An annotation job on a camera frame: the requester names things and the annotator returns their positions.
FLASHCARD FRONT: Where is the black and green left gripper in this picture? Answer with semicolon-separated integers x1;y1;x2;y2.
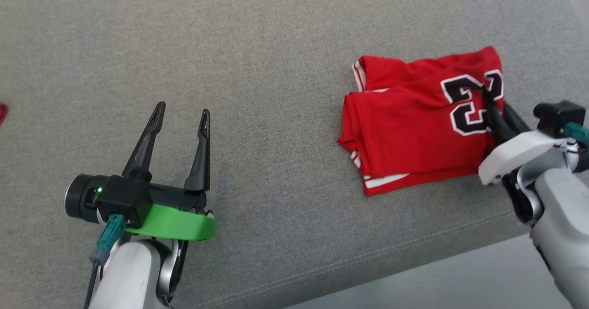
121;101;217;242

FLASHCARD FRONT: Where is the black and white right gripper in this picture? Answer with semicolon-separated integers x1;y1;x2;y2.
479;88;578;187

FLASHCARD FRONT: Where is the red jersey shirt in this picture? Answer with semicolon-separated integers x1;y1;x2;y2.
337;47;507;197

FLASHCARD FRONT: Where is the right teal plug camera cable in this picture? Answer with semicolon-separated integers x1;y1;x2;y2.
565;122;589;145

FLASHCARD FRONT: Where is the teal plug camera cable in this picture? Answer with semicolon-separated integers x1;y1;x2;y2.
565;122;589;145
84;215;127;309

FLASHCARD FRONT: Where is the left teal plug camera cable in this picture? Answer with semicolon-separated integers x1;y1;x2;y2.
84;215;127;309

